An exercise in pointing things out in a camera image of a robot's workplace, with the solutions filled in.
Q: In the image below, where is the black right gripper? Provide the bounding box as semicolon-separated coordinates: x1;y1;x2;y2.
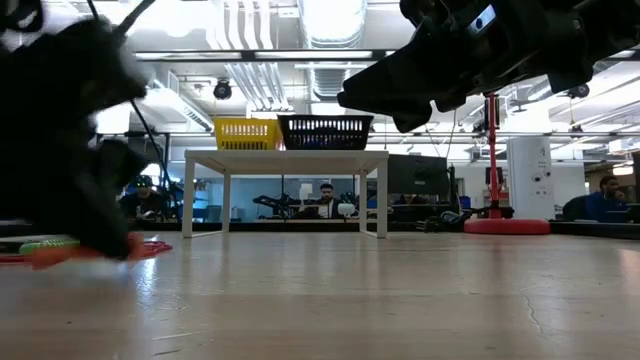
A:
337;0;594;134

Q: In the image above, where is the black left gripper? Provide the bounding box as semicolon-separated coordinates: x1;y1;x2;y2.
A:
0;17;149;261

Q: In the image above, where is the orange rubber band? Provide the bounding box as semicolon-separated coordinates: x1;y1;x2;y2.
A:
29;232;146;271

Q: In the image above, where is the thin red rubber band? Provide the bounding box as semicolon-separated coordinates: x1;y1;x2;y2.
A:
130;239;174;260

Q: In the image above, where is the yellow plastic basket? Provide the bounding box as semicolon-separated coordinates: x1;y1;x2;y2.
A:
213;117;284;152

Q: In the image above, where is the red desk lamp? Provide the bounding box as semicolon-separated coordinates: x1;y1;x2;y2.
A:
463;92;552;236

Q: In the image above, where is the person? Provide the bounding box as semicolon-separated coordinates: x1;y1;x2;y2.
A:
562;174;637;224
310;182;345;220
119;174;169;222

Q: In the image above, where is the black monitor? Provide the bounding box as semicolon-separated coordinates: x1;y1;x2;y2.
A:
387;153;450;207

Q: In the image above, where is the black background rack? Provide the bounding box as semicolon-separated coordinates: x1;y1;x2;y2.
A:
124;130;172;224

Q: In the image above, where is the black plastic basket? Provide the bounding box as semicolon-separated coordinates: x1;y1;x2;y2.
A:
277;114;375;152

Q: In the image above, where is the white round pillar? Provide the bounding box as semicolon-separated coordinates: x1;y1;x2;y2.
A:
506;135;553;221

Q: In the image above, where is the white perforated shelf riser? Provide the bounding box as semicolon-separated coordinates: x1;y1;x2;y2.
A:
181;149;390;240

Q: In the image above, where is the black lamp power cord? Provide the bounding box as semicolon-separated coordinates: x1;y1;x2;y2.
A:
423;209;475;233

